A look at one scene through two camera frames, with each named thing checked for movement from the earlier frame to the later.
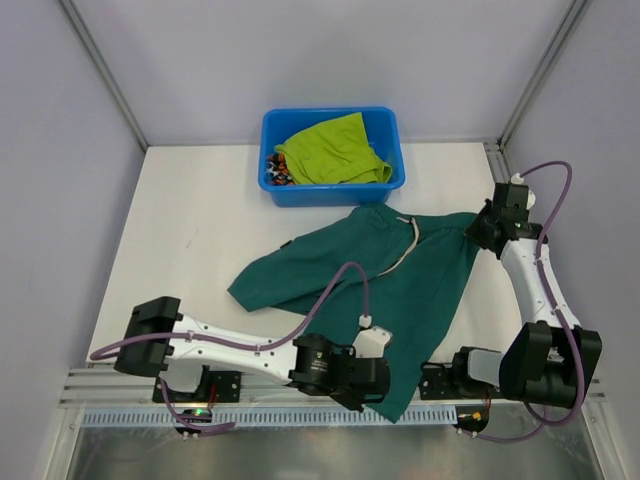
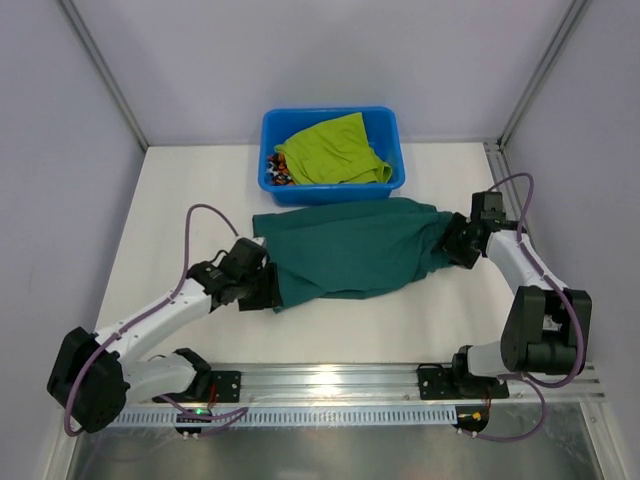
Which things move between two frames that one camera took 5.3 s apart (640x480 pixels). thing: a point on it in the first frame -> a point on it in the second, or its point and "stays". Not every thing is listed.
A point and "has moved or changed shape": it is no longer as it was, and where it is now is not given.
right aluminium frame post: [571, 19] stays
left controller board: [193, 416] stays
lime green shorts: [334, 152] stays
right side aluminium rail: [497, 161] stays
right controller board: [471, 419] stays
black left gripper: [373, 376] -> [261, 288]
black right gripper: [480, 228] -> [456, 242]
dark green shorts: [365, 270] has moved or changed shape
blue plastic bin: [382, 124] stays
